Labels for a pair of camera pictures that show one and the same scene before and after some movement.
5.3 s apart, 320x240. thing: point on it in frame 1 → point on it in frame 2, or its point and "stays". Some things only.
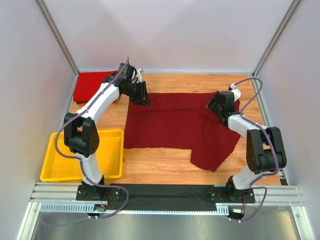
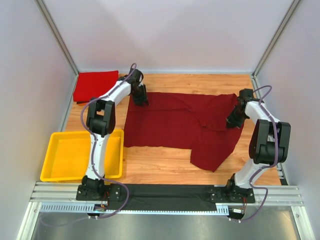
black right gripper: [216, 101] → [235, 117]
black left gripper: [143, 92] stays
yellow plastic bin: [109, 156] stays
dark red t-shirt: [181, 121] stays
